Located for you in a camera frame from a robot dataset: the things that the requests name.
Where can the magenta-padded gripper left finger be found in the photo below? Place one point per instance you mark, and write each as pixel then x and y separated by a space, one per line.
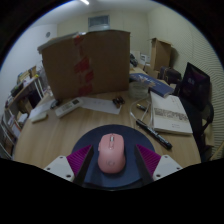
pixel 78 161

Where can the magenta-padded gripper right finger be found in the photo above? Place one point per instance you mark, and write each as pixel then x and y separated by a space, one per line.
pixel 150 161

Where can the pink computer mouse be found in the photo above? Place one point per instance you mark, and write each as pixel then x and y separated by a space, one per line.
pixel 111 155

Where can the round dark blue mouse pad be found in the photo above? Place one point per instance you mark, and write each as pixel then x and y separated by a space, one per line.
pixel 133 135

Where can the black marker pen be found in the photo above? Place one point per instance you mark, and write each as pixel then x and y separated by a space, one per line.
pixel 154 134

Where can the white paperback book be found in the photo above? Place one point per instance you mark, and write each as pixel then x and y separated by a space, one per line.
pixel 170 115

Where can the black office chair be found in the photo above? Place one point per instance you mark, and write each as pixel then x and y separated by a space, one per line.
pixel 201 123

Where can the black binder clip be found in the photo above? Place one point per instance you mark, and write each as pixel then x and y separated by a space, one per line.
pixel 118 101

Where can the bookshelf unit with books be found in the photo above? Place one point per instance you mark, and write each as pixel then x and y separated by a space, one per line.
pixel 8 136

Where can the blue hardcover book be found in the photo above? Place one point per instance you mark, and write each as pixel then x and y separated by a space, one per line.
pixel 151 83

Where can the cluttered white side desk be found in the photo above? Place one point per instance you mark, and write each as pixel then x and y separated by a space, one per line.
pixel 26 88

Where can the large cardboard box with red tape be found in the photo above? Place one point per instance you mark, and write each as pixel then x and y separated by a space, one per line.
pixel 100 63

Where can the small open cardboard box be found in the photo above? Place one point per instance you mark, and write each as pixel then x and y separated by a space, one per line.
pixel 160 53

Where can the ceiling light strip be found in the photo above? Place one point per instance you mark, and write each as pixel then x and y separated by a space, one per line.
pixel 85 1

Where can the wall air vent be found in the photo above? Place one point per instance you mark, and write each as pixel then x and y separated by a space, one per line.
pixel 98 21

